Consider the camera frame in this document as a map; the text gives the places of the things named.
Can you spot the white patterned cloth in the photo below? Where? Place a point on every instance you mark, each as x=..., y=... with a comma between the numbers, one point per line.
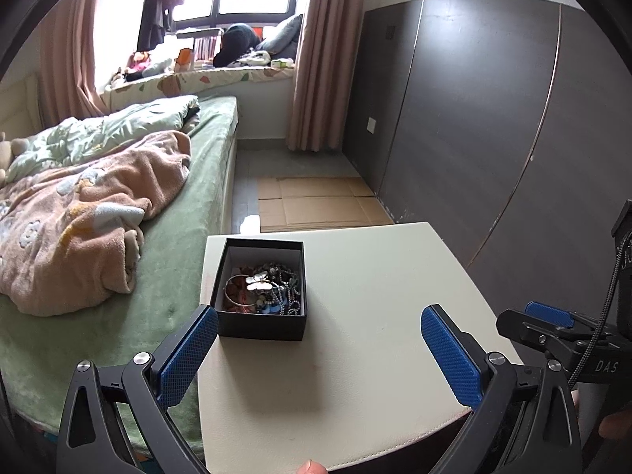
x=252, y=58

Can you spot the beige plush toy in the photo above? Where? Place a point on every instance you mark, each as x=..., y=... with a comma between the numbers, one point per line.
x=15, y=150

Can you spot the dark brown wardrobe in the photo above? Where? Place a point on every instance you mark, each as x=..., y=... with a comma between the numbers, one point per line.
x=469, y=133

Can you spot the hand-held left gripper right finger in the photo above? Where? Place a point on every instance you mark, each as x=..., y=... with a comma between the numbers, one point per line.
x=452, y=350

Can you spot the person's right hand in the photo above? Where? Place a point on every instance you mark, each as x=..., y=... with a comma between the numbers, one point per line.
x=617, y=424

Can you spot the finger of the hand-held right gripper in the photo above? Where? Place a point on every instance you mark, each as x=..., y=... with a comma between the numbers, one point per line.
x=548, y=313
x=538, y=335

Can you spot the stuffed toys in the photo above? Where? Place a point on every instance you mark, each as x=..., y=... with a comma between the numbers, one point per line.
x=145, y=64

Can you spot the floral window seat cushion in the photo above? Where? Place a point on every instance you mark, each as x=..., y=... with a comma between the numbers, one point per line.
x=207, y=79

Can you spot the black bag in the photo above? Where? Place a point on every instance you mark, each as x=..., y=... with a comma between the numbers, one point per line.
x=237, y=44

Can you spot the flattened cardboard sheet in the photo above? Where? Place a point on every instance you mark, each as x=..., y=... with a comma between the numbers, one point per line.
x=321, y=202

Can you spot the green bed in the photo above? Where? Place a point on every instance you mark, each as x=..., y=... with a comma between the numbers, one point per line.
x=197, y=217

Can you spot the white butterfly ornament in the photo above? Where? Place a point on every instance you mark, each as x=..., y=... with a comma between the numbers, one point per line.
x=259, y=281

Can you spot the black jewelry box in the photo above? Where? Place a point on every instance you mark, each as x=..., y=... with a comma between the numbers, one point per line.
x=261, y=328

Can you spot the silver bangle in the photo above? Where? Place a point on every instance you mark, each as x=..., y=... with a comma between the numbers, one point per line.
x=228, y=296

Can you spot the pink fleece blanket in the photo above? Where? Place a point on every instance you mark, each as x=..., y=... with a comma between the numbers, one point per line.
x=74, y=207

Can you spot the small white folding table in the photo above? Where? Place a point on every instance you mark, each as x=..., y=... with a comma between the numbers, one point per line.
x=197, y=33

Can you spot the orange box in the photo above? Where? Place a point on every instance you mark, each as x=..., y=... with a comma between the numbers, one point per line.
x=185, y=59

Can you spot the white wall outlet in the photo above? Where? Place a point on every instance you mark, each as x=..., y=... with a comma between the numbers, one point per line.
x=372, y=125

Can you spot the light green floral quilt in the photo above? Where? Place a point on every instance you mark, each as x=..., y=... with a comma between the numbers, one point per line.
x=123, y=118

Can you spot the person's left hand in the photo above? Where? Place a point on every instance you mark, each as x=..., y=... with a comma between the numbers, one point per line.
x=312, y=468

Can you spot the dark grey cloth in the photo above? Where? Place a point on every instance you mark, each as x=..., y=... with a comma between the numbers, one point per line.
x=191, y=119

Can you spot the grey pillow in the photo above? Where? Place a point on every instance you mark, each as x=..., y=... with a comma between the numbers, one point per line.
x=281, y=34

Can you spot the cream headboard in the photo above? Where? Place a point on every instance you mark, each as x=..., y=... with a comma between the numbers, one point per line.
x=19, y=103

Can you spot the pile of mixed jewelry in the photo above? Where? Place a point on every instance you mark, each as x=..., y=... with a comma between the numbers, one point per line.
x=284, y=286

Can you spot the small green white box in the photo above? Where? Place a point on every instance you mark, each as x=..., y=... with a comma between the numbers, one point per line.
x=282, y=63

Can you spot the dark hanging clothes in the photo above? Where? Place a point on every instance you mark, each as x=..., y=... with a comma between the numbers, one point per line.
x=158, y=5

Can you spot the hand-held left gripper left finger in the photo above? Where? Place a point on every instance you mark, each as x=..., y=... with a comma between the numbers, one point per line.
x=187, y=355

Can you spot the white side table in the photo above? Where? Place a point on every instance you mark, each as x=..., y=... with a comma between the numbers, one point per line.
x=370, y=281

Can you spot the pink curtain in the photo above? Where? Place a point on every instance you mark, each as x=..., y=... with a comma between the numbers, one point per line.
x=74, y=34
x=321, y=59

